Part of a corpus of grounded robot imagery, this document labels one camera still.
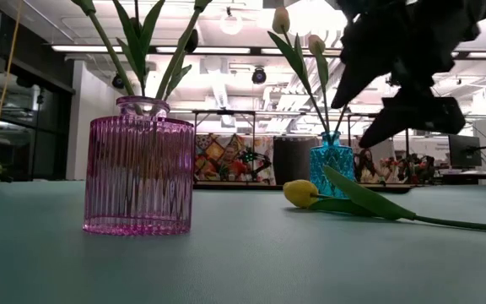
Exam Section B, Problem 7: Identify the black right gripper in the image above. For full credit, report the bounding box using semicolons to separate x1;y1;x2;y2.
331;0;480;148

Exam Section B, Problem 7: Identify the cream artificial tulip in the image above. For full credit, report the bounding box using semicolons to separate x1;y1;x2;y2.
70;0;137;98
267;6;331;135

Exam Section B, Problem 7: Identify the blue patterned glass vase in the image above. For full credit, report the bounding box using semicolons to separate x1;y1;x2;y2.
309;130;356;199

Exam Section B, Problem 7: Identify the pink ribbed glass vase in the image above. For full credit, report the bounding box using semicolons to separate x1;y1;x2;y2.
82;95;196;236

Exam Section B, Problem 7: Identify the person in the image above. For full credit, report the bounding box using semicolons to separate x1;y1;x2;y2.
354;148;381;185
217;143;248;182

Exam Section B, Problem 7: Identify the black computer monitor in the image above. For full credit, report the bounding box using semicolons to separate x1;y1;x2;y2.
448;133;483;170

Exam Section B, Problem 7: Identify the dark background desk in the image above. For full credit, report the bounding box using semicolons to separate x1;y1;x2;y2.
435;169;486;183

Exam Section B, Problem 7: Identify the dark brown panel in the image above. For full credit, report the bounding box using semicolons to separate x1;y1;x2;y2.
273;135;311;186

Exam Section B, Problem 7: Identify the colourful patchwork cloth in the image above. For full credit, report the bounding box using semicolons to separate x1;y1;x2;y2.
194;133;276;185

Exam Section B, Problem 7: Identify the dark glass cabinet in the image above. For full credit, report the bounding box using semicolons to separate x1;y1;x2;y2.
0;54;76;182

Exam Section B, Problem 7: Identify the black metal frame stand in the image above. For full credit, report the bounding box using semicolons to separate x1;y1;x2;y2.
192;109;257;182
346;112;413;183

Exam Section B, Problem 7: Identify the overhead frame bar with lights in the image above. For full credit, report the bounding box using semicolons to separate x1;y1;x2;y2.
51;44;486;60

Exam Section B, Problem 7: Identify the white ring ceiling lamp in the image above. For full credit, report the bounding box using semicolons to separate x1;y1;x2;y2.
219;8;244;36

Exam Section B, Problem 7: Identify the yellow hanging cable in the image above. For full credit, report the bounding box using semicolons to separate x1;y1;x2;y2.
0;8;19;168

